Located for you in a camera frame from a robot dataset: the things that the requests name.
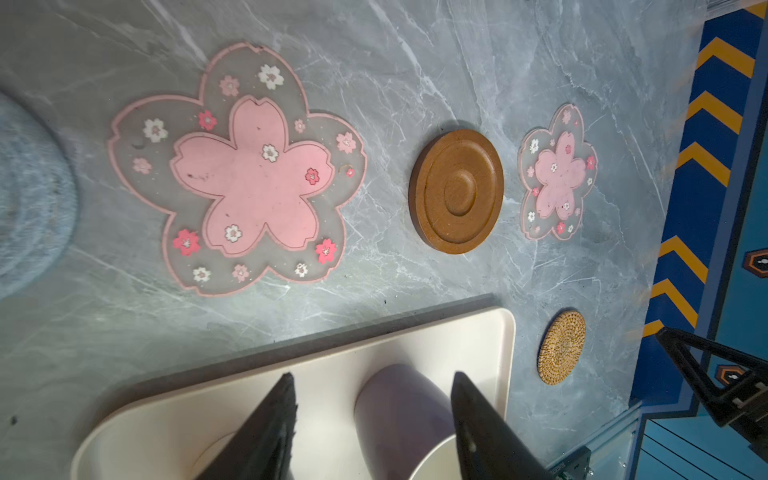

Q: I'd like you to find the white lavender mug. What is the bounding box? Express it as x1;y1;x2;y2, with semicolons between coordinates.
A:
354;364;455;479

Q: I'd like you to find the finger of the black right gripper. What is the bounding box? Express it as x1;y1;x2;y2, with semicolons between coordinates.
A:
655;327;767;428

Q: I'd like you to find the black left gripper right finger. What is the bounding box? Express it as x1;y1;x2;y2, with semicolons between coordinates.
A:
451;371;552;480

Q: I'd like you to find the beige serving tray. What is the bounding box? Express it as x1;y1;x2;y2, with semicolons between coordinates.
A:
70;307;516;479

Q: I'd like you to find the brown wooden round coaster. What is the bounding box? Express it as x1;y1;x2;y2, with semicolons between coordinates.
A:
408;129;504;255

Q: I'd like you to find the pink flower coaster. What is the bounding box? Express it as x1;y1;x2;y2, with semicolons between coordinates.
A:
517;103;599;241
107;42;367;297

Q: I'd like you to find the aluminium front rail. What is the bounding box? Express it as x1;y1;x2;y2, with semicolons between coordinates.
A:
548;404;641;479

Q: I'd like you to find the tan rattan round coaster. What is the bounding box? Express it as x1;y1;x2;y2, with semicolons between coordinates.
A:
537;309;586;386

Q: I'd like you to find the light blue woven coaster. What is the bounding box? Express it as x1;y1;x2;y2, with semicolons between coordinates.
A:
1;94;78;298

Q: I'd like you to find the black mug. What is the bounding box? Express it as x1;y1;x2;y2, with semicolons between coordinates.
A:
196;429;294;480

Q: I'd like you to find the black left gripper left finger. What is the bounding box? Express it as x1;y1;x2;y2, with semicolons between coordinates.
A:
197;373;297;480

